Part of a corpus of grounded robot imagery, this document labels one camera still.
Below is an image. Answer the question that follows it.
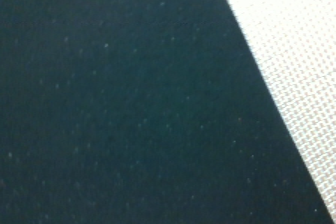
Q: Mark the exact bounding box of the beige woven placemat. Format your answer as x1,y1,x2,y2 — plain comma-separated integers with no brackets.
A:
228,0,336,222

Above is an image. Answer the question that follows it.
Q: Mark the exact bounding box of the black tablecloth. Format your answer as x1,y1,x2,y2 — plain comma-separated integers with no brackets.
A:
0,0,333,224

